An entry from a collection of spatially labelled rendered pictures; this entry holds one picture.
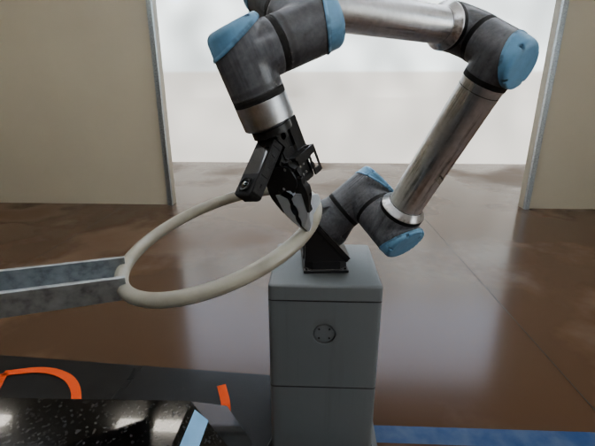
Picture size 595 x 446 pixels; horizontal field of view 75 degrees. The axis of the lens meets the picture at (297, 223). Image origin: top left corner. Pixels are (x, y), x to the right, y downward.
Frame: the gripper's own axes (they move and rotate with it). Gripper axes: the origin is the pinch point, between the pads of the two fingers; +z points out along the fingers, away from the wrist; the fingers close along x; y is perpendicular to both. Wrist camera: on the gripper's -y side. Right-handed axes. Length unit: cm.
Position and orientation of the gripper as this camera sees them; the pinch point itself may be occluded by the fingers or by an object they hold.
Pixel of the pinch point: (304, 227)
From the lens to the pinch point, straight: 74.6
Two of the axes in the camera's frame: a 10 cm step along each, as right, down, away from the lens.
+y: 5.4, -5.6, 6.3
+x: -7.7, -0.1, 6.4
